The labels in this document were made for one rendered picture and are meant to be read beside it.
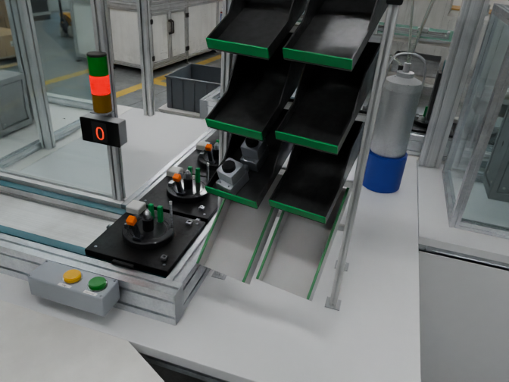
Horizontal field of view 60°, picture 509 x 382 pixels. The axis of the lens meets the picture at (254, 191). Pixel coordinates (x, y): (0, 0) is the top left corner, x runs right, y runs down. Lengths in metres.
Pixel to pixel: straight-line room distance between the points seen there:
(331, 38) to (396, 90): 0.81
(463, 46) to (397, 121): 0.45
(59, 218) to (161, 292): 0.52
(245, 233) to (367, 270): 0.45
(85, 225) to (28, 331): 0.37
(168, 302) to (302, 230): 0.36
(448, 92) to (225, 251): 1.26
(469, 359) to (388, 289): 0.70
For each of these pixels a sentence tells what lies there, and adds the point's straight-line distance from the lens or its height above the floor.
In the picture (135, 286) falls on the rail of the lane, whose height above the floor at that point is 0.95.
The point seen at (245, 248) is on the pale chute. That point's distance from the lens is 1.07.
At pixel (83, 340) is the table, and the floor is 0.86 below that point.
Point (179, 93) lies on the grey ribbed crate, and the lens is 3.18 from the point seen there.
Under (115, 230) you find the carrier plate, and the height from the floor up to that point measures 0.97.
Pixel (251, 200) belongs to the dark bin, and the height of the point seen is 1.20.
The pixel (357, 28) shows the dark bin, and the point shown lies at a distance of 0.91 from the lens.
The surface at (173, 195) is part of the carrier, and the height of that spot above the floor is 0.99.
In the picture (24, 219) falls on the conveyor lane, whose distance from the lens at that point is 1.51.
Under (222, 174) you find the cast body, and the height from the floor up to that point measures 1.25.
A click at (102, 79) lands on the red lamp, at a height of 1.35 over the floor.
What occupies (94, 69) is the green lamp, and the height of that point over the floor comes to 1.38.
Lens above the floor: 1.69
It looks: 30 degrees down
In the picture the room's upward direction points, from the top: 4 degrees clockwise
